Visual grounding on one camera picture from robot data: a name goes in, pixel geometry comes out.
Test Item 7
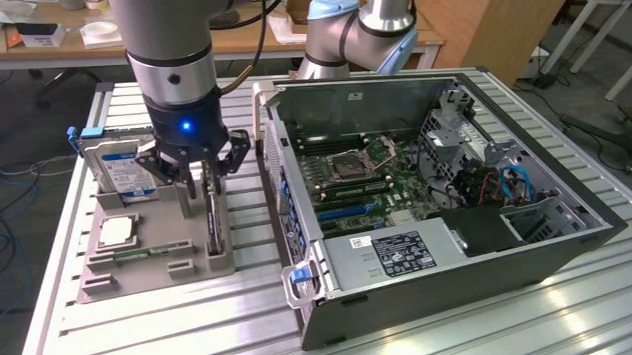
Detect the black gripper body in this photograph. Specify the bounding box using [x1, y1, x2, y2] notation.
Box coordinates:
[141, 85, 232, 151]

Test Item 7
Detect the black graphics card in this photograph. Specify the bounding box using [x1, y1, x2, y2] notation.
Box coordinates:
[202, 158, 226, 256]

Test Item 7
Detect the hard disk with blue caddy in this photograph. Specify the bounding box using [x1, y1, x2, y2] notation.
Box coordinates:
[65, 125, 168, 203]

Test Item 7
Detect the grey parts rack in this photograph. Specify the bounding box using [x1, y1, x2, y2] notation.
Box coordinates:
[73, 162, 238, 305]

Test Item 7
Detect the silver CPU chip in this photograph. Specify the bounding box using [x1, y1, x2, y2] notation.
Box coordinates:
[96, 217, 139, 247]

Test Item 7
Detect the green RAM stick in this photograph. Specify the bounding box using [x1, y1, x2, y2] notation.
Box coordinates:
[112, 242, 191, 262]

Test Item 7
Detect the CPU socket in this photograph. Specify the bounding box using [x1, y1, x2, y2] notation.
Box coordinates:
[325, 149, 371, 182]

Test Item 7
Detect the black installed RAM stick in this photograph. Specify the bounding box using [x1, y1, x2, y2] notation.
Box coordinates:
[318, 179, 394, 200]

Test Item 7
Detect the black chair base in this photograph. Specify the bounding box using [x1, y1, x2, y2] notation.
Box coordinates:
[28, 68, 103, 110]

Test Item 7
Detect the blue expansion slot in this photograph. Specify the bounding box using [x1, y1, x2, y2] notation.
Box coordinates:
[314, 204, 383, 223]

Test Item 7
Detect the white tape holder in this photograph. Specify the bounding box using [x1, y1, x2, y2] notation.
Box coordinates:
[80, 20, 123, 50]

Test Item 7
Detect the metal socket cover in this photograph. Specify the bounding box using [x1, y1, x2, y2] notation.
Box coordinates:
[362, 135, 399, 171]

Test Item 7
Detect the white paper stack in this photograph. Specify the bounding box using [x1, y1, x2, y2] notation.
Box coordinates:
[267, 14, 308, 46]

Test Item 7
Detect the wooden desk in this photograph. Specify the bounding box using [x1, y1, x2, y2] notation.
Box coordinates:
[0, 0, 445, 71]

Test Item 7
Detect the green motherboard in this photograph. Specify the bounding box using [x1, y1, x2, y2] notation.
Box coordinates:
[286, 121, 445, 237]

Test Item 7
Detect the brown cardboard box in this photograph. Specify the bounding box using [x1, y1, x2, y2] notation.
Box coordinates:
[286, 0, 312, 27]

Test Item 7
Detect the white box with black top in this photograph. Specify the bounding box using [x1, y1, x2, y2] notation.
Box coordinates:
[13, 21, 67, 48]

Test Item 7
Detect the grey power supply unit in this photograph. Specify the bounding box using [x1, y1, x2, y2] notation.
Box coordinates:
[315, 217, 467, 291]

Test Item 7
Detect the perforated metal drive cage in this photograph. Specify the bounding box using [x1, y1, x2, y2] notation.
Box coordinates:
[418, 109, 494, 182]

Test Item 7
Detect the black open PC case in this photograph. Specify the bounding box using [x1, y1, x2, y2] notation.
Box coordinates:
[251, 72, 629, 351]

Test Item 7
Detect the wooden cabinet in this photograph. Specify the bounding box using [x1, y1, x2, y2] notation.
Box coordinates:
[414, 0, 566, 86]

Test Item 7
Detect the metal disk bay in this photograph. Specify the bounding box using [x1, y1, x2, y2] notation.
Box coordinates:
[497, 195, 588, 245]

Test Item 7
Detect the black floor stand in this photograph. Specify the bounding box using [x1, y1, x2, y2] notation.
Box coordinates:
[560, 112, 632, 149]

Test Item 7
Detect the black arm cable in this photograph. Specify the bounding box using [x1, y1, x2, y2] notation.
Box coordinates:
[216, 0, 282, 97]

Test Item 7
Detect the blue floor cable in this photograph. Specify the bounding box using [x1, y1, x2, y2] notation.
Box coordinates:
[0, 177, 40, 315]

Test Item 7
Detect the black wire bundle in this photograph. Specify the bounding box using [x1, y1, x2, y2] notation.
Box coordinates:
[426, 166, 502, 208]

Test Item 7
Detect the blue data wire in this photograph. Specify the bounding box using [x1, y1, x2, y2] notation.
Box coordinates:
[497, 164, 537, 203]

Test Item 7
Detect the white table frame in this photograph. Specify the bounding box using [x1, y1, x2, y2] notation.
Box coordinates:
[540, 0, 632, 101]

